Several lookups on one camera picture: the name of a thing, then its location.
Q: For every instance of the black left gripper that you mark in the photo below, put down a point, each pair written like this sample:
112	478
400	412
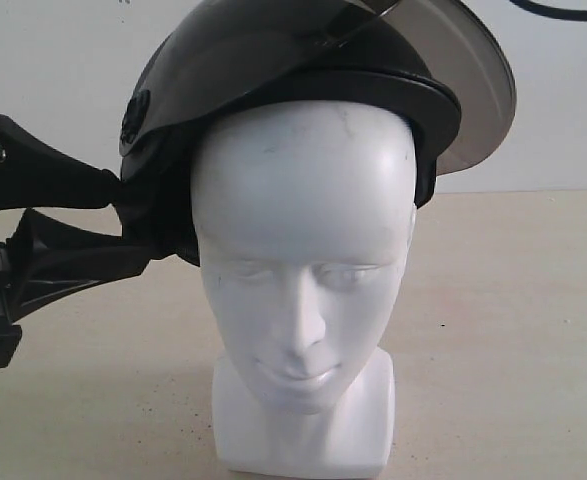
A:
49	259

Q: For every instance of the black helmet with tinted visor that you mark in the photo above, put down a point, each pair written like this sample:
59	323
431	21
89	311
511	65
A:
434	63

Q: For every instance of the white mannequin head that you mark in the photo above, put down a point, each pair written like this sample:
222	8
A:
304	214

